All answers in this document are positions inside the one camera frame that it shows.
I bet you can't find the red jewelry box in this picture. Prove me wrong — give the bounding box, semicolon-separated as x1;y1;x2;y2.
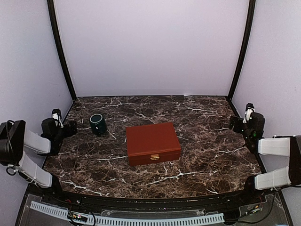
126;122;181;166

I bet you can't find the black left frame post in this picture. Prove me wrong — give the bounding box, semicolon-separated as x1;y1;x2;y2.
47;0;77;100

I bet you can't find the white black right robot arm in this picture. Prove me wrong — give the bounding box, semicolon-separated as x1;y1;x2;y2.
229;112;301;204

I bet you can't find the black frame post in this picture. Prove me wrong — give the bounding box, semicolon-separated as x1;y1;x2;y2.
227;0;256;102
47;0;77;100

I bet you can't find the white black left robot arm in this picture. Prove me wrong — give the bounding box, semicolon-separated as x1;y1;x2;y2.
0;118;77;205

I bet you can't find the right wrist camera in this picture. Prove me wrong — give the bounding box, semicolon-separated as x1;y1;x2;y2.
243;103;255;123

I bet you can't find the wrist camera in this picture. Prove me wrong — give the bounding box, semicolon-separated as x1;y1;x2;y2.
243;103;255;123
51;109;63;128

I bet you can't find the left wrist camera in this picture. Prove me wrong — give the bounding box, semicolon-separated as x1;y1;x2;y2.
51;109;63;128

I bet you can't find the black front table rail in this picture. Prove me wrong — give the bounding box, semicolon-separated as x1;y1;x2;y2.
22;184;280;213

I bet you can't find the black right frame post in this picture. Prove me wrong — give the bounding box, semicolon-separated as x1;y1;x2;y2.
227;0;256;102

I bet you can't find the dark green ceramic mug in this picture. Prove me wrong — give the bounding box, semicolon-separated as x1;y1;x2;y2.
89;113;107;136

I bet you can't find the white slotted cable duct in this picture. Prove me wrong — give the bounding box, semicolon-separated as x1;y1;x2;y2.
30;201;225;226

